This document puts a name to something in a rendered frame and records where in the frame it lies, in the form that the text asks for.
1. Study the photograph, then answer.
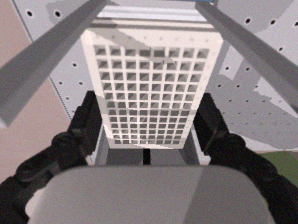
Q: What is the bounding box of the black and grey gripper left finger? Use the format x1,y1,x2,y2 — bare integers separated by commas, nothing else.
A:
0,91,103,224

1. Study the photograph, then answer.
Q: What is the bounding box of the white well plate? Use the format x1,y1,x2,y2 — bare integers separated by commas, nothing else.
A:
81,17,223,149

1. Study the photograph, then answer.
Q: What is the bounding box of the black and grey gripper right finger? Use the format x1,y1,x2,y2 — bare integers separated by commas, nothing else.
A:
193,93,298,224

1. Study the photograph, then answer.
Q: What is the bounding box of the light grey perforated base plate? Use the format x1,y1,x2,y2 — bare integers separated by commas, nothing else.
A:
9,0,298,151

